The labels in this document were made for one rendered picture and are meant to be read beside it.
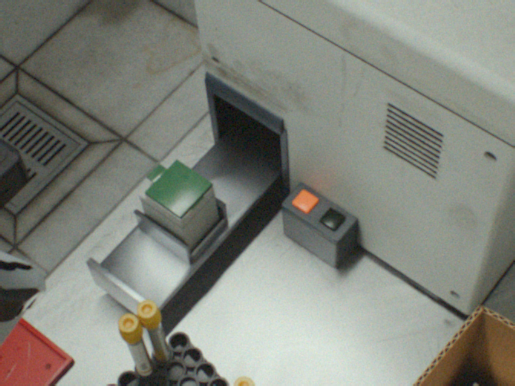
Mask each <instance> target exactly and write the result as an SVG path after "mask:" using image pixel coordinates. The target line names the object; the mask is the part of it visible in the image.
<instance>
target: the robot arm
mask: <svg viewBox="0 0 515 386"><path fill-rule="evenodd" d="M28 182H29V173H28V171H27V169H26V168H25V164H24V162H23V160H22V157H21V154H20V152H19V150H17V149H16V148H15V147H13V146H11V144H10V143H7V142H6V141H5V140H3V139H2V138H0V210H1V209H3V207H4V206H6V205H7V203H8V202H9V201H10V200H12V199H13V197H14V196H16V195H17V193H18V192H20V190H22V189H23V187H25V186H26V184H27V183H28ZM45 292H46V283H45V281H44V278H43V276H42V275H41V273H40V271H39V270H37V269H35V268H34V267H32V266H31V264H29V263H27V262H24V261H23V260H21V259H19V258H16V257H13V256H11V255H8V254H5V253H3V252H1V251H0V347H1V345H2V343H3V342H4V341H5V340H6V338H7V336H8V335H9V334H10V333H11V331H12V330H13V329H14V327H15V325H16V324H17V323H18V322H19V321H20V320H21V317H22V316H23V315H24V314H25V312H26V311H27V309H31V308H33V307H34V306H36V305H37V304H38V303H39V302H40V301H41V298H42V297H43V295H44V293H45Z"/></svg>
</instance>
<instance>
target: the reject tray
mask: <svg viewBox="0 0 515 386"><path fill-rule="evenodd" d="M73 363H75V361H74V359H73V357H72V356H70V355H69V354H68V353H66V352H65V351H64V350H62V349H61V347H60V346H58V345H56V344H55V343H53V342H52V341H51V340H50V339H49V338H48V337H47V336H45V335H44V334H43V333H41V332H40V331H39V330H37V329H36V328H35V327H34V326H33V325H32V324H30V323H29V322H27V321H25V320H24V318H23V317H21V320H20V321H19V322H18V323H17V324H16V325H15V327H14V329H13V330H12V331H11V333H10V334H9V335H8V336H7V338H6V340H5V341H4V342H3V343H2V345H1V347H0V386H53V385H54V384H55V383H56V382H58V381H59V380H60V379H61V376H62V375H63V374H64V373H65V372H66V371H68V370H69V369H70V368H71V366H72V364H73Z"/></svg>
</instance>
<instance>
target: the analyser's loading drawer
mask: <svg viewBox="0 0 515 386"><path fill-rule="evenodd" d="M191 169H192V170H194V171H196V172H197V173H198V174H199V175H200V176H203V177H204V178H206V179H208V180H209V181H210V182H213V185H214V189H215V198H216V204H217V209H218V217H219V221H218V223H217V224H216V225H215V226H214V227H213V228H212V229H211V230H210V231H209V232H208V233H207V235H206V236H205V237H204V238H203V239H201V240H200V242H199V243H198V245H197V246H196V247H195V248H194V249H193V250H192V251H191V252H190V249H189V245H188V244H186V243H185V242H184V241H183V240H181V239H179V238H178V237H177V236H175V235H174V234H171V233H170V232H169V231H168V230H167V229H165V228H164V227H162V226H161V225H159V224H157V223H156V221H154V220H153V219H151V218H149V217H148V216H147V215H145V214H143V213H142V212H141V211H140V210H139V209H136V210H134V211H133V213H134V214H135V215H136V219H137V221H138V224H137V225H136V226H135V227H134V228H133V229H132V230H131V232H130V233H129V234H128V235H127V236H126V237H125V238H123V239H122V240H121V242H120V243H119V244H118V245H117V246H116V247H114V248H113V249H112V250H111V253H110V254H109V255H108V256H107V257H105V258H104V259H103V261H102V262H101V263H98V262H97V261H95V259H94V258H92V257H90V258H89V259H88V260H87V261H86V263H87V265H88V267H89V270H90V273H91V276H92V277H93V281H94V283H95V284H97V285H98V286H99V287H100V288H101V289H103V291H104V292H107V293H108V294H110V295H111V296H112V297H113V298H114V299H116V300H117V301H118V302H120V303H121V304H123V305H124V306H126V307H127V308H128V309H129V310H130V311H131V312H133V313H134V314H137V306H138V305H139V303H140V302H142V301H143V300H151V301H153V302H154V303H155V304H156V305H157V306H158V309H159V311H160V310H161V309H162V307H164V306H165V305H166V304H167V302H168V301H170V299H171V298H172V297H173V296H174V295H175V294H176V293H177V292H178V291H179V289H180V288H181V287H182V285H184V284H185V283H186V282H187V281H188V280H189V278H190V276H191V275H193V274H194V273H195V272H196V271H197V269H198V268H199V267H200V266H201V265H202V264H203V263H204V262H205V261H206V260H207V258H208V257H209V256H210V255H211V254H213V253H214V252H215V249H216V248H217V247H218V246H219V245H220V244H222V243H223V240H224V239H225V238H226V237H227V236H228V235H229V234H230V233H231V232H232V231H233V230H234V229H235V228H236V227H237V226H238V225H239V223H240V221H242V220H243V219H244V218H245V217H246V216H247V215H248V213H249V211H251V210H252V209H253V208H254V207H255V206H256V204H257V203H258V202H259V201H260V200H261V199H262V198H263V197H264V196H265V195H266V194H267V192H268V191H269V190H271V189H272V187H273V186H274V185H275V184H276V182H277V181H278V180H280V178H281V177H282V176H283V169H282V155H281V140H280V134H278V133H276V132H275V131H273V130H272V129H269V128H267V127H266V126H265V125H264V124H263V123H261V122H258V121H257V120H256V119H254V118H252V117H251V116H249V115H248V114H247V113H244V114H243V115H242V116H241V117H240V118H239V119H238V120H237V121H236V122H235V123H234V124H233V125H232V126H231V128H230V129H229V130H228V131H227V132H226V133H225V134H224V135H223V136H222V137H221V138H220V139H219V140H218V141H217V142H216V143H215V144H214V145H213V146H212V147H211V148H210V149H209V150H208V151H207V152H206V153H205V155H204V156H203V157H201V158H200V159H199V160H198V161H197V162H196V163H195V165H194V166H192V167H191Z"/></svg>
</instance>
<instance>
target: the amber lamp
mask: <svg viewBox="0 0 515 386"><path fill-rule="evenodd" d="M317 201H319V199H317V198H315V197H314V196H312V195H311V194H309V192H307V191H305V190H303V191H302V192H301V193H300V195H298V196H297V197H296V198H295V199H294V200H293V205H294V206H296V207H297V208H299V209H301V210H302V211H304V213H306V214H307V213H309V211H310V210H311V209H312V207H313V206H314V205H315V204H316V203H317Z"/></svg>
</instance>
